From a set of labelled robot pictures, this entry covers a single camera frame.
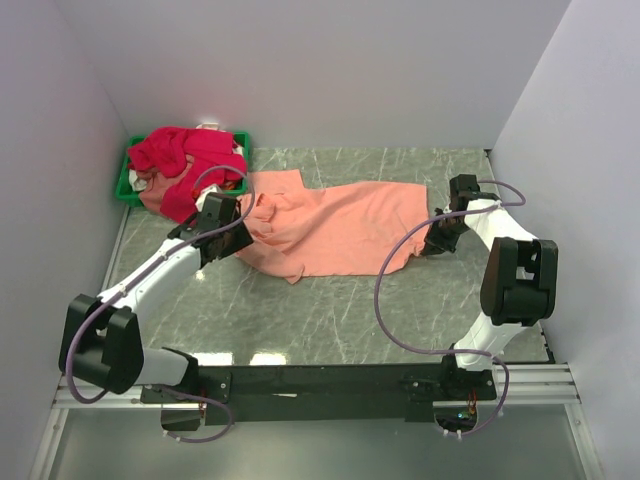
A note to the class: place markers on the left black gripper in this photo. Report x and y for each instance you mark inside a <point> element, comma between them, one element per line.
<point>243,238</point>

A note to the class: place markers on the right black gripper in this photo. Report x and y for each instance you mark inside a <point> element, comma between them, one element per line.
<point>436,245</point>

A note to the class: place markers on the salmon pink t shirt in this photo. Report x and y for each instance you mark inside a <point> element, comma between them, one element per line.
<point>347,230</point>

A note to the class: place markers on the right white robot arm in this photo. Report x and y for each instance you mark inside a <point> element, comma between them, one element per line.
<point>519,283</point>

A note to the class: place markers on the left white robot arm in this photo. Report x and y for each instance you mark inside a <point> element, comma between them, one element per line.
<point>102,342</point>

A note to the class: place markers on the dusty pink garment in bin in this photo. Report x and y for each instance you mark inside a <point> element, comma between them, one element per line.
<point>157,187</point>

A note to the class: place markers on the magenta red t shirt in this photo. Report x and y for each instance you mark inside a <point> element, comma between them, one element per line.
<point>214,157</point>

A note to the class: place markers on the white garment in bin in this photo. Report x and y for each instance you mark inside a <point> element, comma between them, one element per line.
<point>137,183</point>

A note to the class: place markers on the green plastic bin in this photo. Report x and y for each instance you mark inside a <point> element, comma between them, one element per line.
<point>126,193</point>

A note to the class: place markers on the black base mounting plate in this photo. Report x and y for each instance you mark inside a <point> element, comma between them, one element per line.
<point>338,407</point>

